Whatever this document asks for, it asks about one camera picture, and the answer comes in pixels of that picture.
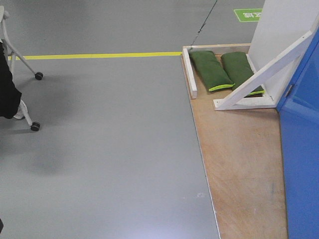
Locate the white front frame rail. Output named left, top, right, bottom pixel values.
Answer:
left=181, top=46, right=197, bottom=99

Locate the seated person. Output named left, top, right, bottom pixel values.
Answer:
left=0, top=42, right=26, bottom=120

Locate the green sandbag right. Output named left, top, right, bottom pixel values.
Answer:
left=221, top=52, right=254, bottom=91

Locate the white wall panel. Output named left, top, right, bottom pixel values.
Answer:
left=246, top=0, right=319, bottom=102

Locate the white rolling chair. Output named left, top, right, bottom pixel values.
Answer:
left=0, top=5, right=43, bottom=131

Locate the blue door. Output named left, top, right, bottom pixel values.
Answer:
left=277, top=33, right=319, bottom=239

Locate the white triangular brace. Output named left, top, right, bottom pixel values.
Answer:
left=213, top=20, right=319, bottom=111

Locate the green floor sign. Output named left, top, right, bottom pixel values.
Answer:
left=233, top=8, right=263, bottom=22

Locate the yellow floor tape line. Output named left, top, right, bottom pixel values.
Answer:
left=7, top=51, right=182, bottom=61

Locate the black guy rope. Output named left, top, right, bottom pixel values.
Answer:
left=190, top=0, right=219, bottom=47

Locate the green sandbag left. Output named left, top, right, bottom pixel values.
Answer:
left=189, top=50, right=235, bottom=92

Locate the plywood base platform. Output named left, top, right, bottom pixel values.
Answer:
left=180, top=43, right=290, bottom=239

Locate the green sandbag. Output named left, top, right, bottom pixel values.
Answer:
left=221, top=52, right=254, bottom=91
left=189, top=50, right=235, bottom=92

